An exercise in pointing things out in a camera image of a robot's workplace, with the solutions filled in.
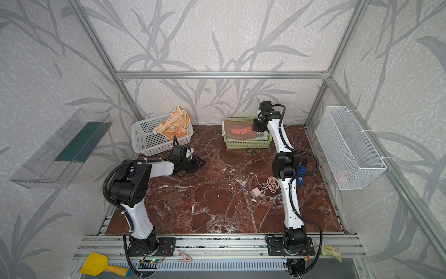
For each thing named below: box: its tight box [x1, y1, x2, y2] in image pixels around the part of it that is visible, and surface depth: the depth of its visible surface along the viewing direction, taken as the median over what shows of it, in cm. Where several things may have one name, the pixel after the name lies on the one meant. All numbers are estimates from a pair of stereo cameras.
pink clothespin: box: [177, 248, 193, 263], surface depth 72 cm
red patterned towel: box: [222, 119, 259, 141], surface depth 110 cm
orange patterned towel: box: [153, 105, 191, 142], surface depth 118 cm
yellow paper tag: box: [320, 243, 343, 263], surface depth 73 cm
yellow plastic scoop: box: [78, 252, 132, 277], surface depth 71 cm
